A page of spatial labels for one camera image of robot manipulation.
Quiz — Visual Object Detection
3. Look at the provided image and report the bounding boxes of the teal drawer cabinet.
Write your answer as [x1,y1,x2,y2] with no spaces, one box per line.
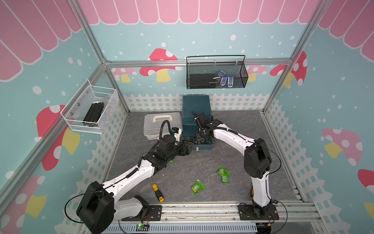
[182,95,213,151]

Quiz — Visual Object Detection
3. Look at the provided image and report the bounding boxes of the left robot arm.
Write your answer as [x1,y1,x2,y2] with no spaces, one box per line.
[76,135,193,234]

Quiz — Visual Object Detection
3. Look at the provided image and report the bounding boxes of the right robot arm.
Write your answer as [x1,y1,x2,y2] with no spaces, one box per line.
[192,112,272,218]

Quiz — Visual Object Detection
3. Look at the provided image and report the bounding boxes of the grey plastic toolbox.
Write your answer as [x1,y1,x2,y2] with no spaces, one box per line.
[143,112,182,140]

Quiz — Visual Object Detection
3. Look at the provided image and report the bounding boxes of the yellow black screwdriver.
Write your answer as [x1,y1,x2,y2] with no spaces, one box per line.
[150,177,165,203]

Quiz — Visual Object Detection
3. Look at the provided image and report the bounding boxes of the green cookie pack front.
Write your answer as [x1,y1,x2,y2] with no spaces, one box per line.
[191,179,206,196]

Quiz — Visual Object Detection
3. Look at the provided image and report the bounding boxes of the blue white item in basket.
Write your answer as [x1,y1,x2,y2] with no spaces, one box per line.
[213,70,234,88]

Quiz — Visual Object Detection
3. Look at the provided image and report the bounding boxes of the orange black screwdriver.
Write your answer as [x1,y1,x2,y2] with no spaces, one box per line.
[250,187,254,200]

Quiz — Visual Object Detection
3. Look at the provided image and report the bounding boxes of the black box in white basket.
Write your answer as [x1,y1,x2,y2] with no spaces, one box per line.
[82,102,104,127]

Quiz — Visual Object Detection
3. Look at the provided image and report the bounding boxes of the small green circuit board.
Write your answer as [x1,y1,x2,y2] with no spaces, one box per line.
[136,223,150,232]

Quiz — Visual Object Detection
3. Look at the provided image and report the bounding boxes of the black wire wall basket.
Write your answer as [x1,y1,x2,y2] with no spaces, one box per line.
[186,55,248,89]

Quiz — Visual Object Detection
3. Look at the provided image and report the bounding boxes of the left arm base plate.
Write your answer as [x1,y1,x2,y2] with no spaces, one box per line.
[121,205,162,222]

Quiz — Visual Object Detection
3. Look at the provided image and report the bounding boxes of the white wire wall basket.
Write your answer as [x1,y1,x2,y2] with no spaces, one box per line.
[60,80,119,134]

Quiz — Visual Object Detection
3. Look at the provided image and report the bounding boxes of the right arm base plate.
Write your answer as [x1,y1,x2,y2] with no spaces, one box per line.
[237,203,280,222]

